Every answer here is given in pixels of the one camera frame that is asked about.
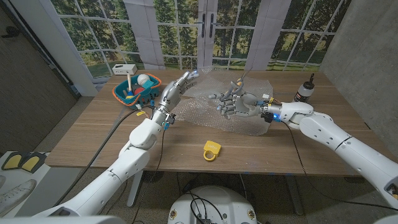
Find black ribbed round object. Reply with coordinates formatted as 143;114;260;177
142;170;165;184

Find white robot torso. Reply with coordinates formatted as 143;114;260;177
167;185;258;224

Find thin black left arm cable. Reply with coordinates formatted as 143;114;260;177
131;128;166;224

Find teal basket orange rim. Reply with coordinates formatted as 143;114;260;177
112;73;162;110

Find wooden handled toy mallet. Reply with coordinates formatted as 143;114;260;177
126;73;134;100

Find white baseball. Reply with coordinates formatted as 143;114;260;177
137;73;151;86

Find black torso cables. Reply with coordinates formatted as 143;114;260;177
183;191;224;220

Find grey table leg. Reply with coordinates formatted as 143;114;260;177
284;175;305;216

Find black slipper yellow insole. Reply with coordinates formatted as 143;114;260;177
20;152;47;174
1;151;25;171

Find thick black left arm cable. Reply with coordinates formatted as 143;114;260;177
53;106;154;207

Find yellow padlock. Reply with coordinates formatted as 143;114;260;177
203;140;222;162

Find clear dispenser bottle black cap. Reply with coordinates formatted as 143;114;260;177
293;73;315;103

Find clear bubble wrap sheet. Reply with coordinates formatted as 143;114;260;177
170;67;274;136

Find printed forest window backdrop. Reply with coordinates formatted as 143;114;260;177
49;0;354;78

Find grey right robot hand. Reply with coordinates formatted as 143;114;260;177
207;79;272;121

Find white sneaker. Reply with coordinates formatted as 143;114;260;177
0;179;37;215

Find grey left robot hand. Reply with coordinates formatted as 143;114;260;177
150;70;200;124

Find orange grey handled scissors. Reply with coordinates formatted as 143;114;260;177
228;66;253;98

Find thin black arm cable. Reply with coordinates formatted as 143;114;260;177
131;128;166;224
281;121;398;212

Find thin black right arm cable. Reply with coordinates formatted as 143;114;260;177
281;121;398;212

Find white power box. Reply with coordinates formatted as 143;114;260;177
111;63;138;76

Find grey tape strip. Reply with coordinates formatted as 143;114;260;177
89;114;123;167

